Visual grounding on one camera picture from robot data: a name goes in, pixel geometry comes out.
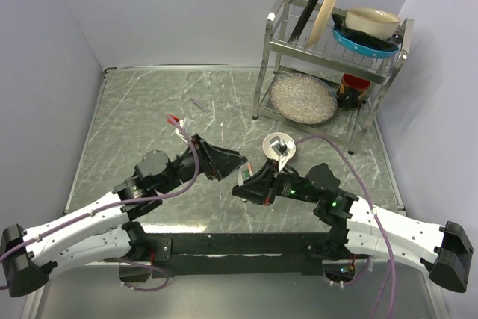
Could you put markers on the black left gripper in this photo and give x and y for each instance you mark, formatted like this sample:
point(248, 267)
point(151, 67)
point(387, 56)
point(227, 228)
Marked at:
point(216, 162)

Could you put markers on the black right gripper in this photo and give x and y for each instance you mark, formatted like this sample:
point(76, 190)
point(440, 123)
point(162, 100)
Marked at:
point(263, 187)

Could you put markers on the white black marker pen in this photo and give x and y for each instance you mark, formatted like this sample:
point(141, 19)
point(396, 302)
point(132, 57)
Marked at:
point(240, 182)

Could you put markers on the purple pen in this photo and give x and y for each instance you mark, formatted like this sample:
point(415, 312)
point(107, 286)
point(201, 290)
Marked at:
point(199, 105)

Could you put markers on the white orange marker pen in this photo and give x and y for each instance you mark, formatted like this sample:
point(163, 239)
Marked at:
point(249, 167)

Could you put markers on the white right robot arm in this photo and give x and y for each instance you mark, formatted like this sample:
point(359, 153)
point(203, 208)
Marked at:
point(442, 252)

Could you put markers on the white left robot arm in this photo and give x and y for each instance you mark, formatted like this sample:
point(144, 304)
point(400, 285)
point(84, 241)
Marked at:
point(107, 228)

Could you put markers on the red floral bowl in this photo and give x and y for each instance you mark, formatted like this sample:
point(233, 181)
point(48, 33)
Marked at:
point(266, 144)

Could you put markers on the speckled round plate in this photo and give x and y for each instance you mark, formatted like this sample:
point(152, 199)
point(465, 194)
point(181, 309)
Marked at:
point(303, 98)

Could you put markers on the steel dish rack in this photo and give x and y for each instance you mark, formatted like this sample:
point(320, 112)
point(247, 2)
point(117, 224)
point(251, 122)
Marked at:
point(327, 60)

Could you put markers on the red black mug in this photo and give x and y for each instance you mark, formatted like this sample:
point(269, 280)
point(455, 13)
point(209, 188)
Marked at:
point(351, 92)

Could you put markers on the blue dotted dish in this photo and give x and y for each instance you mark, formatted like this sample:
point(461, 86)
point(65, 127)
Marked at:
point(363, 50)

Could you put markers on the black dish on rack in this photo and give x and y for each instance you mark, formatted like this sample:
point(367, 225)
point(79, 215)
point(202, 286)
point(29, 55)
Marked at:
point(365, 39)

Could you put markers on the beige plate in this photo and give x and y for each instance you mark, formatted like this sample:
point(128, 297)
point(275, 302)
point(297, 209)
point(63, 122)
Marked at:
point(320, 22)

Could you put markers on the cream bowl on rack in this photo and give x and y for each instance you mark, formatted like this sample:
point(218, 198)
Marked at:
point(374, 22)

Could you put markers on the black square plate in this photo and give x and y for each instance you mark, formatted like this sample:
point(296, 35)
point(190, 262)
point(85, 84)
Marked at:
point(302, 21)

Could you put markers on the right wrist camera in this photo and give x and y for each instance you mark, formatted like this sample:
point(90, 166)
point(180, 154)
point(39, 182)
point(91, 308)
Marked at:
point(284, 149)

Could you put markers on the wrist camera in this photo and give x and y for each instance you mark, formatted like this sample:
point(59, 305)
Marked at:
point(284, 149)
point(187, 124)

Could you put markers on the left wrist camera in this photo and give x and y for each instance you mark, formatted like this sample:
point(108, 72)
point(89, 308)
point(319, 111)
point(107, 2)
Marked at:
point(187, 124)

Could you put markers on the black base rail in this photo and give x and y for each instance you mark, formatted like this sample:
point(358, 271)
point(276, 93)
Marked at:
point(239, 253)

